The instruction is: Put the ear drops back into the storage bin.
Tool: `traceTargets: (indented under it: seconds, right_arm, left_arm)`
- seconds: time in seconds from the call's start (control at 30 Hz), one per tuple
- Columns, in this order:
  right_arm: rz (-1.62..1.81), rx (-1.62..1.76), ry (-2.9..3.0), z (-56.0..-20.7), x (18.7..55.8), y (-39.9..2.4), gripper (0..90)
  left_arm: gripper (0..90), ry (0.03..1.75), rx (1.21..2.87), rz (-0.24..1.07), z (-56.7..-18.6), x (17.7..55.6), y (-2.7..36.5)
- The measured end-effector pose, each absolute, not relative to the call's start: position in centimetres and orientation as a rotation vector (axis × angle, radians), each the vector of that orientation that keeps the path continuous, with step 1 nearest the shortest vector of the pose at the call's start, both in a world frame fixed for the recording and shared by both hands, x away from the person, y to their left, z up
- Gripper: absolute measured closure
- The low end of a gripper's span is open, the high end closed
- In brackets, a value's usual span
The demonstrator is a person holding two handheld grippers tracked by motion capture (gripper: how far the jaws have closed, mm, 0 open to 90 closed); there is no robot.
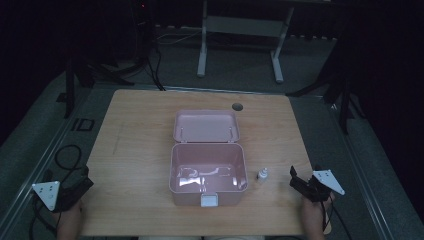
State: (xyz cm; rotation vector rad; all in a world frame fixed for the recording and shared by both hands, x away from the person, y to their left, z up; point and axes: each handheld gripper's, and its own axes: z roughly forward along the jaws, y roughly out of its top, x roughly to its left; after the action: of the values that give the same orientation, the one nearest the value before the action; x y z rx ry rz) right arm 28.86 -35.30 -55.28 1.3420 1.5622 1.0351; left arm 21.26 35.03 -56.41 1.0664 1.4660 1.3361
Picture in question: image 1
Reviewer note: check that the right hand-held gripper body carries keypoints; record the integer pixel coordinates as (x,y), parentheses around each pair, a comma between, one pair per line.
(321,185)

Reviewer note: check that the white metal desk frame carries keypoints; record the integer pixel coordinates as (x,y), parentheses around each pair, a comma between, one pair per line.
(240,26)

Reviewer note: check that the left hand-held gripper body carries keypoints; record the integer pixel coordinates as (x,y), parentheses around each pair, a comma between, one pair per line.
(50,195)

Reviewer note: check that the black tripod stand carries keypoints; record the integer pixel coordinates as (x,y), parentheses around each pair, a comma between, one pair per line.
(343,100)
(75,80)

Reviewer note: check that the small white dropper bottle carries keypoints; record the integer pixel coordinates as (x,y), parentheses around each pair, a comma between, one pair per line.
(262,175)

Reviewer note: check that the pink plastic storage box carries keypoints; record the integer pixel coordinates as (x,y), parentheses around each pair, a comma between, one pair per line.
(206,160)

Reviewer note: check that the person's right hand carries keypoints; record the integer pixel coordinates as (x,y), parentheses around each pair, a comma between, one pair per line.
(315,210)

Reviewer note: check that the person's left hand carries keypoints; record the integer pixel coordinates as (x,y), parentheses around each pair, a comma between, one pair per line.
(70,215)

